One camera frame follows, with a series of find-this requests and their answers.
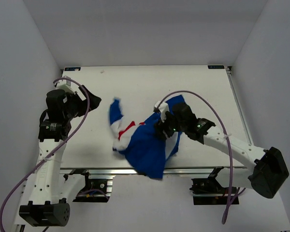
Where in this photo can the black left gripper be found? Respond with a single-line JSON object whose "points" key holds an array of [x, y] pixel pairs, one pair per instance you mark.
{"points": [[83, 103]]}

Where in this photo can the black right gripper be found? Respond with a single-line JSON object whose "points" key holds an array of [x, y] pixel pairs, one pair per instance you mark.
{"points": [[160, 126]]}

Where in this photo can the blue white red jacket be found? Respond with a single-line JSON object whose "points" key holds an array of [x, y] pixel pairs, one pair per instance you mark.
{"points": [[139, 143]]}

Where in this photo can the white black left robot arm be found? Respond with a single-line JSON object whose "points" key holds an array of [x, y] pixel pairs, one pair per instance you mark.
{"points": [[49, 202]]}

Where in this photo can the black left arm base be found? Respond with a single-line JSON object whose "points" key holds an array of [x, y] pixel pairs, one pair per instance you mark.
{"points": [[87, 187]]}

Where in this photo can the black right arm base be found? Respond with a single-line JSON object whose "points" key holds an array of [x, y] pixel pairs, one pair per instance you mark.
{"points": [[207, 191]]}

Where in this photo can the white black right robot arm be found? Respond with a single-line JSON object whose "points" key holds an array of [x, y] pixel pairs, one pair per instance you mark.
{"points": [[265, 169]]}

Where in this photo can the blue left corner label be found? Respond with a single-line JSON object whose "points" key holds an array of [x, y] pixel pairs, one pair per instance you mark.
{"points": [[72, 69]]}

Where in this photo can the blue corner label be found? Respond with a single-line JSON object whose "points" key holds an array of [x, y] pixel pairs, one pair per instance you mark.
{"points": [[216, 67], [72, 69]]}

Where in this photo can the blue right corner label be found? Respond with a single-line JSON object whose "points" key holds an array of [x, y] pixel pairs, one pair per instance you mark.
{"points": [[216, 67]]}

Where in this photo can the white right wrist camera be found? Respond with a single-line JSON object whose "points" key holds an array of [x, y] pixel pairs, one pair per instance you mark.
{"points": [[162, 108]]}

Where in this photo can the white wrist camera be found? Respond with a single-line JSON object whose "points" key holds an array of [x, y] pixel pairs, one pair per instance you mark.
{"points": [[162, 108], [64, 83]]}

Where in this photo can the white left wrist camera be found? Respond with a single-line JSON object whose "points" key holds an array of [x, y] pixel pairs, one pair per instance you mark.
{"points": [[64, 83]]}

